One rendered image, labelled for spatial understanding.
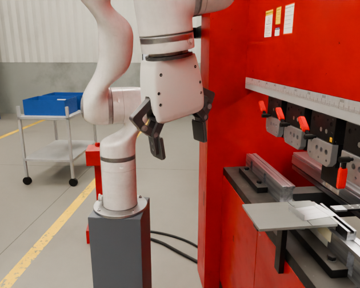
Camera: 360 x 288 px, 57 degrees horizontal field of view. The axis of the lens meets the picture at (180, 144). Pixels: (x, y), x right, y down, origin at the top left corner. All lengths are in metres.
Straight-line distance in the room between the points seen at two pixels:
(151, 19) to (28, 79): 8.94
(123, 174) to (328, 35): 0.80
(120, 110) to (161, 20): 0.61
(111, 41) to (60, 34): 8.00
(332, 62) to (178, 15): 0.75
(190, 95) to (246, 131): 1.46
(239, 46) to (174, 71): 1.42
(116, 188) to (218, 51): 1.04
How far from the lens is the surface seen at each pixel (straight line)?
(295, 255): 1.25
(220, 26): 1.90
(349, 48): 1.11
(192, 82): 0.55
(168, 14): 0.50
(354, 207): 1.36
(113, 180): 1.14
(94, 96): 1.05
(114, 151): 1.11
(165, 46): 0.50
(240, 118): 1.97
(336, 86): 1.14
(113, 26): 0.97
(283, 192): 1.57
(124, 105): 1.08
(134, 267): 1.25
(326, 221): 1.22
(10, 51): 9.57
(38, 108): 4.21
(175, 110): 0.54
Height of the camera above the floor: 1.53
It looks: 15 degrees down
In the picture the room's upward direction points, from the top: straight up
